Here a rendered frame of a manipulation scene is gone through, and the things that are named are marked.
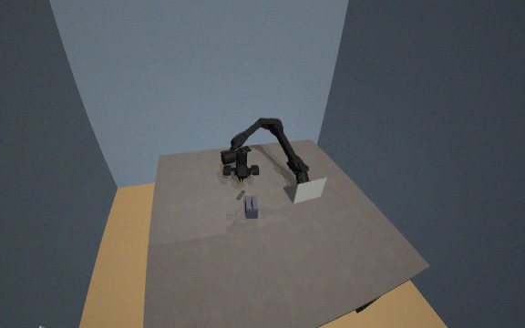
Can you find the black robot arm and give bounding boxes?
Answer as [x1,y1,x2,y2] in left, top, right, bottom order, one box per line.
[221,118,310,185]

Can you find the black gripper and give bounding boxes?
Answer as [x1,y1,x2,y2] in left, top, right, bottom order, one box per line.
[223,160,259,178]

